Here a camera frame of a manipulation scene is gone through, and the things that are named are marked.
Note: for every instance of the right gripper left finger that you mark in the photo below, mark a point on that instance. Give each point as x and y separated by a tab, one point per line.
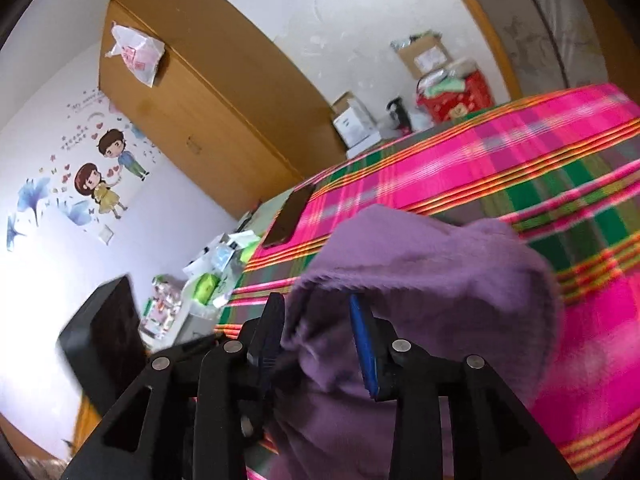
193	410

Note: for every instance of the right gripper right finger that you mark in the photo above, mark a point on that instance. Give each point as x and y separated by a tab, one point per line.
453	418

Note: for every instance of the purple fleece garment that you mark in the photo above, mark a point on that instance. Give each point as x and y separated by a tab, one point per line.
452	290

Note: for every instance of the patterned side table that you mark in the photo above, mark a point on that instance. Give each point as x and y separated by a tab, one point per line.
180	311

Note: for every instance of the green tissue pack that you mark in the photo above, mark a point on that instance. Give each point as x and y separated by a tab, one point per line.
205	287

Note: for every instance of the black smartphone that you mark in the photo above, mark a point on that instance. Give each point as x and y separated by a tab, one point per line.
286	222

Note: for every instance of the wooden wardrobe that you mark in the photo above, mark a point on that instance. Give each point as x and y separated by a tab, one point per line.
227	106

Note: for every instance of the pink plaid bed sheet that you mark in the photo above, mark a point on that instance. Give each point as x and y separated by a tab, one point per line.
563	170

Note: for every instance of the white plastic bag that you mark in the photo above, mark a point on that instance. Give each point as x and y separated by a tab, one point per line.
140	52

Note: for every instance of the white cardboard box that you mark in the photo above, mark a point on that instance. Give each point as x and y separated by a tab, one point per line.
351	120

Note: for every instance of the black spray bottle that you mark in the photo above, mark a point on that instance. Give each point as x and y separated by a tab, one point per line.
399	116

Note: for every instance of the brown cardboard box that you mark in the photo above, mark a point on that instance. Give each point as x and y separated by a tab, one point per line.
422	54

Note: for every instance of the grey door curtain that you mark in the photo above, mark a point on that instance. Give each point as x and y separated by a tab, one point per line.
552	44

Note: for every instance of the cartoon couple wall sticker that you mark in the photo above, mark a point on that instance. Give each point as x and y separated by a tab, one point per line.
99	186

